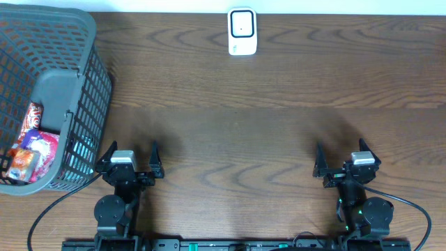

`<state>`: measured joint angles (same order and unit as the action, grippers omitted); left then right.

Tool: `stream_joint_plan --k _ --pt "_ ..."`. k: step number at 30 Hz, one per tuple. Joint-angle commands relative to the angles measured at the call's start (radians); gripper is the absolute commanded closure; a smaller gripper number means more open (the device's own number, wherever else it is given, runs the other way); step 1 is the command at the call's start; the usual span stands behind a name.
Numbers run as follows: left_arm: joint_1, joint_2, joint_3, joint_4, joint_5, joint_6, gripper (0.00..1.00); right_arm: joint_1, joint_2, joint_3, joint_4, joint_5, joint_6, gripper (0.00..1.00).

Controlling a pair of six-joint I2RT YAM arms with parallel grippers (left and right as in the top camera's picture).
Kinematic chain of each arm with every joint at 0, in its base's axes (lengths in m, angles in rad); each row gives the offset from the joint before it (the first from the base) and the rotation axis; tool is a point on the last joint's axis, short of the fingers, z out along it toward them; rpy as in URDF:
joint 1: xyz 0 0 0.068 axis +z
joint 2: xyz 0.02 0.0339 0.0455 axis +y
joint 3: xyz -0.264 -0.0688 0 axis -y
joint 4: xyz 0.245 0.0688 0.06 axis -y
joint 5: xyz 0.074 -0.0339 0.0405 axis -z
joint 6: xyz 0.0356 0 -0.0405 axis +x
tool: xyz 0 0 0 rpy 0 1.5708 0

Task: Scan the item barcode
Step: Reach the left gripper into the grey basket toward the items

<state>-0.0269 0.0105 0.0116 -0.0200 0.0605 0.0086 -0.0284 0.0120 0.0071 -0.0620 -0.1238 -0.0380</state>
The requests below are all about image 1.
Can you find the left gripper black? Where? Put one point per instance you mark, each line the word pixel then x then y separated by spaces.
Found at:
pixel 129 175

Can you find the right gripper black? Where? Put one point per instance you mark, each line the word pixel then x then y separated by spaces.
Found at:
pixel 320 165

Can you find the red purple snack packet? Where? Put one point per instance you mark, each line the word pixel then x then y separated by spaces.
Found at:
pixel 46 144

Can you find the orange tissue pack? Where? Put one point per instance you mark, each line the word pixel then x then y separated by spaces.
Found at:
pixel 23 165

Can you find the orange chocolate bar wrapper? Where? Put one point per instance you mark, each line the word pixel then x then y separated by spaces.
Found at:
pixel 31 120

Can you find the mint green wipes pack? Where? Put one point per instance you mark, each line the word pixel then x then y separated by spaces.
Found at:
pixel 86 156

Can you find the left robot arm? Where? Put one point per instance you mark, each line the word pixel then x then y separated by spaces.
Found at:
pixel 116 214

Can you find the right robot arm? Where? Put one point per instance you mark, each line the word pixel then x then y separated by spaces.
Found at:
pixel 367 219

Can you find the white barcode scanner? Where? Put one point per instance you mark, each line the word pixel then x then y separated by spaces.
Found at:
pixel 242 32

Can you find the grey plastic mesh basket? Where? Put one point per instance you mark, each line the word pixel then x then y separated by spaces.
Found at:
pixel 48 56

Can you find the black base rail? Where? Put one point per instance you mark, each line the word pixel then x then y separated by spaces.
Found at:
pixel 177 245

